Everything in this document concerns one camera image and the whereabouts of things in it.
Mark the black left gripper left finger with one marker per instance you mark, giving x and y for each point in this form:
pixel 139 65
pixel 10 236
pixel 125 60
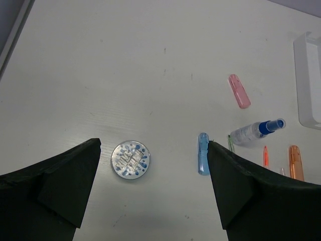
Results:
pixel 47 200

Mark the orange highlighter pen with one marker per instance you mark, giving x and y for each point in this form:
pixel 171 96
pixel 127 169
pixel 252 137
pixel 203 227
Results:
pixel 265 157

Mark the pink translucent cap case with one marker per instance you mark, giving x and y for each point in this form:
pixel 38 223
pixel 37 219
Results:
pixel 239 92

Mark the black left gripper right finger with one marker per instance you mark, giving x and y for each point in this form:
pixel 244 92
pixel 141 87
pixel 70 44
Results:
pixel 255 203

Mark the blue translucent cap case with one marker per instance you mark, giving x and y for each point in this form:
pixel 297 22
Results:
pixel 203 141

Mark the green highlighter pen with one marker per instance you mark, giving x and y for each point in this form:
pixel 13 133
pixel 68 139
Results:
pixel 230 144

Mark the white divided organizer tray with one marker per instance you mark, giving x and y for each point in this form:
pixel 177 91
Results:
pixel 307 73

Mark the flat round blue-label tin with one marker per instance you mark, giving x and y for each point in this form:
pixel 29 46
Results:
pixel 130 160

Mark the clear spray bottle blue cap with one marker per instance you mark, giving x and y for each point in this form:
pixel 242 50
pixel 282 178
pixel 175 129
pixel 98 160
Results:
pixel 256 131

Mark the orange translucent cap case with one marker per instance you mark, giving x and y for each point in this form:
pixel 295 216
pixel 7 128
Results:
pixel 295 163

